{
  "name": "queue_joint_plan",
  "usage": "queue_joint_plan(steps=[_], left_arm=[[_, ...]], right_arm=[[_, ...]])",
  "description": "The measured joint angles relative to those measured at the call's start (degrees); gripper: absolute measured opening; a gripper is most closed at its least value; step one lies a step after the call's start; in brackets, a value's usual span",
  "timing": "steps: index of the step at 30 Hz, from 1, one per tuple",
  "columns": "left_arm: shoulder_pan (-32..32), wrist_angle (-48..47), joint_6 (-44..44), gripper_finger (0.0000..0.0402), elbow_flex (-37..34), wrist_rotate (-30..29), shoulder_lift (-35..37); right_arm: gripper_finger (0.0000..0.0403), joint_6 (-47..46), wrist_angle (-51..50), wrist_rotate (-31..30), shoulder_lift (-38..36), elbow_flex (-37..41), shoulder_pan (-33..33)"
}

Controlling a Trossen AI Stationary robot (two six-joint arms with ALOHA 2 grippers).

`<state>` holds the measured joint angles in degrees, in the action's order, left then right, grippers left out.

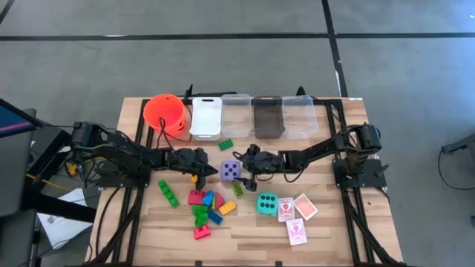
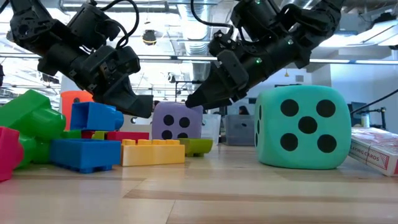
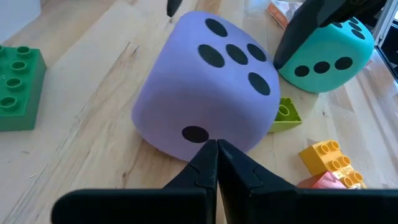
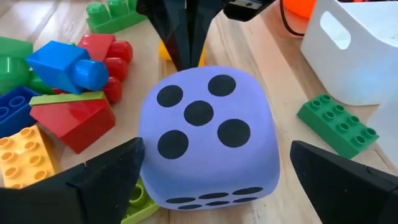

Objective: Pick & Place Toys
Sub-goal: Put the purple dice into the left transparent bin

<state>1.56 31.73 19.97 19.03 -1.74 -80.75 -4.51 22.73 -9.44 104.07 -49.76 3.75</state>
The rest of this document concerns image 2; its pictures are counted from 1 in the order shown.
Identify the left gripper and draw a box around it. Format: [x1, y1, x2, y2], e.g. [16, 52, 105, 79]
[70, 46, 154, 119]

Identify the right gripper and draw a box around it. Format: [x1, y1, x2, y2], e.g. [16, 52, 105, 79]
[185, 29, 312, 111]

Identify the red sloped toy brick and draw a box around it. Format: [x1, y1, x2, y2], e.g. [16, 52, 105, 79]
[106, 131, 151, 143]

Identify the short blue toy brick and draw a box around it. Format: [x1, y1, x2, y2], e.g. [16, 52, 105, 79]
[70, 101, 125, 132]

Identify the purple foam die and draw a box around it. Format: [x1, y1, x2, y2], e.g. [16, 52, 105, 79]
[151, 101, 205, 141]

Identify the olive green toy brick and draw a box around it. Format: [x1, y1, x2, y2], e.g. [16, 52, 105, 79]
[178, 138, 215, 158]

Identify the long yellow toy brick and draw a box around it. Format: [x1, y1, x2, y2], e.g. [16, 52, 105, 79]
[120, 139, 187, 167]

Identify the long blue toy brick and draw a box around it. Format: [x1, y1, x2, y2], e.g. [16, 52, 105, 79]
[49, 138, 123, 174]

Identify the teal foam die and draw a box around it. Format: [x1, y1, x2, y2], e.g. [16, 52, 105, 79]
[254, 85, 353, 170]

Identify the small red toy brick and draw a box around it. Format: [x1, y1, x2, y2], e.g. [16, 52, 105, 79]
[0, 126, 24, 183]

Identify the white plastic bin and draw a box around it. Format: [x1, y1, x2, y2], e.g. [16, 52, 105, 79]
[119, 112, 154, 141]

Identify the clear plastic bin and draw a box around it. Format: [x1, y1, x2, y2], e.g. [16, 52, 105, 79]
[201, 113, 223, 146]

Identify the grey plastic bin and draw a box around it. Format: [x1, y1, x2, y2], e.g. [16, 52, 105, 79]
[224, 114, 256, 147]

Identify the orange pumpkin bucket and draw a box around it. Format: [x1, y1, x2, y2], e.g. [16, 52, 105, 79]
[60, 90, 95, 131]

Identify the black ceiling fixture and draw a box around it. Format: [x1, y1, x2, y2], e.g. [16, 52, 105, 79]
[142, 29, 157, 47]

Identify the red playing card box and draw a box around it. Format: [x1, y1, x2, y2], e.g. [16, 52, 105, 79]
[348, 126, 398, 178]

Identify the black tripod stand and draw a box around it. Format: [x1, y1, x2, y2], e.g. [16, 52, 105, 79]
[357, 106, 387, 130]

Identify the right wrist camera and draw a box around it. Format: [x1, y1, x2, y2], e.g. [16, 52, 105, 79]
[216, 49, 250, 92]

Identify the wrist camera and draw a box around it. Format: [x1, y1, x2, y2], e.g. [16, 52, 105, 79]
[115, 45, 141, 77]
[216, 49, 250, 92]

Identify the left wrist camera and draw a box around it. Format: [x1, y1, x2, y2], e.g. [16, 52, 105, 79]
[115, 45, 141, 77]

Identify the silver ventilation duct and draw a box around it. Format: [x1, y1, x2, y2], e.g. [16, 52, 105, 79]
[177, 2, 216, 82]

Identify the black left camera cable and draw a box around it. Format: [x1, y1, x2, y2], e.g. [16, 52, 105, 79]
[99, 0, 141, 48]

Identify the black camera cable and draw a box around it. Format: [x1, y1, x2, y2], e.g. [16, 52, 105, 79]
[190, 0, 234, 30]
[99, 0, 141, 48]

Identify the black right camera cable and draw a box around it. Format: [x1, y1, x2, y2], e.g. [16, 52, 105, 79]
[190, 0, 234, 30]

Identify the black diagonal cable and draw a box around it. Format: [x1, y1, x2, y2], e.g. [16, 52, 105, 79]
[349, 89, 398, 115]

